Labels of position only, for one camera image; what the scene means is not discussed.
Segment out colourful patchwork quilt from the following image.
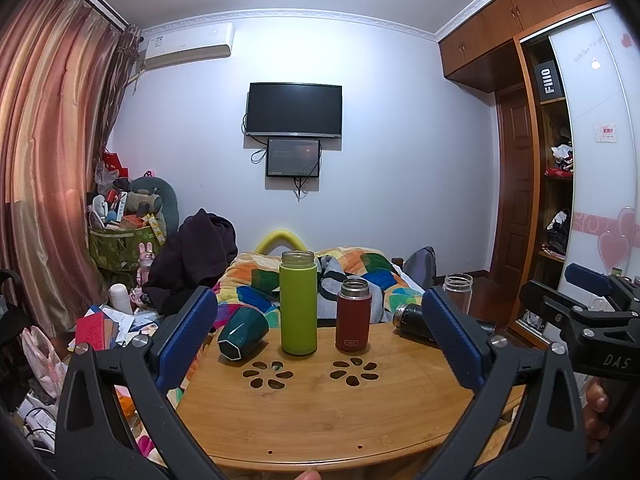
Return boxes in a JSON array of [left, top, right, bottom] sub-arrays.
[[212, 245, 427, 327]]

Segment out wooden wardrobe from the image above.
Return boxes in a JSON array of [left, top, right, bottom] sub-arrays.
[[438, 0, 640, 352]]

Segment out brown wooden door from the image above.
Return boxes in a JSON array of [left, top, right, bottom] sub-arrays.
[[491, 86, 540, 275]]

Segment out pink striped curtain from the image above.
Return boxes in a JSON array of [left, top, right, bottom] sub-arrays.
[[0, 0, 137, 337]]

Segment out small black monitor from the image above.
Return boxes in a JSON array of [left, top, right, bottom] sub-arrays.
[[265, 137, 322, 180]]

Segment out pink rabbit toy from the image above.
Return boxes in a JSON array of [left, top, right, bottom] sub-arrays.
[[135, 242, 156, 287]]

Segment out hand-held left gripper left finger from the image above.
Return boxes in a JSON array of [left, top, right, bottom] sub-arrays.
[[54, 285, 229, 480]]

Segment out black thermos cup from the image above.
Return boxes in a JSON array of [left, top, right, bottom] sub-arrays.
[[392, 302, 497, 347]]

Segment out white sliding wardrobe door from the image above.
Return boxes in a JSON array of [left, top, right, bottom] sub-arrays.
[[548, 2, 640, 311]]

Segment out dark jacket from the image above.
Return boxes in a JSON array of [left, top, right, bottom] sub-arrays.
[[142, 208, 240, 319]]

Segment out grey backpack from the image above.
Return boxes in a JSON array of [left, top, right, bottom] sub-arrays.
[[402, 246, 437, 291]]

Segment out clear glass cup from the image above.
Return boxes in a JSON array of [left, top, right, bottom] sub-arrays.
[[442, 273, 474, 319]]

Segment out black box with white print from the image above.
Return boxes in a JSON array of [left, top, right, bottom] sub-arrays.
[[533, 59, 566, 106]]

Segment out person's right hand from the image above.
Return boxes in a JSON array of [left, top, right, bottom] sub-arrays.
[[584, 379, 612, 457]]

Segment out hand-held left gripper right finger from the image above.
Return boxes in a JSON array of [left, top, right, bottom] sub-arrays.
[[419, 286, 588, 480]]

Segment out green storage bag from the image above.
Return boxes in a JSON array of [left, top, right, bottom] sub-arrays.
[[88, 220, 167, 282]]

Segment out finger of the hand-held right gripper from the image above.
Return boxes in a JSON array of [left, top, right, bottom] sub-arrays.
[[564, 262, 614, 293]]

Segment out dark green faceted cup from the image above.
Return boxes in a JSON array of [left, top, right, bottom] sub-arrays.
[[216, 305, 271, 362]]

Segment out dark bag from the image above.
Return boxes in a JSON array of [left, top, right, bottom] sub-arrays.
[[544, 208, 572, 257]]

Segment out pink patterned plastic bag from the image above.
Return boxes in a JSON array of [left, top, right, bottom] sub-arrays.
[[20, 325, 69, 397]]

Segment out white air conditioner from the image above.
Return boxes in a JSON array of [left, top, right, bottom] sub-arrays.
[[142, 22, 236, 70]]

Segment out tall lime green cup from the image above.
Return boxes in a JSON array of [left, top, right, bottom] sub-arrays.
[[279, 249, 319, 356]]

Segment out wall-mounted black television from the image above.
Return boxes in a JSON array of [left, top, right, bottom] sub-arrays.
[[244, 81, 344, 140]]

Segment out red book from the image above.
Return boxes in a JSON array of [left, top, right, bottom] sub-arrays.
[[74, 311, 107, 352]]

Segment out yellow foam tube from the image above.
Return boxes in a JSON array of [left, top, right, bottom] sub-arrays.
[[255, 229, 307, 256]]

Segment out white bottle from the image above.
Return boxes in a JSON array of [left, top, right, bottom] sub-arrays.
[[108, 283, 132, 317]]

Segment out white and red clothes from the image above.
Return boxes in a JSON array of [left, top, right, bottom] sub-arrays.
[[549, 129, 574, 172]]

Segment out grey green curved pillow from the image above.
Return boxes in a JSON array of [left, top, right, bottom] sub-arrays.
[[113, 174, 180, 234]]

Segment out red thermos cup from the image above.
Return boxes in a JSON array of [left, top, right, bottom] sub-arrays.
[[334, 277, 374, 353]]

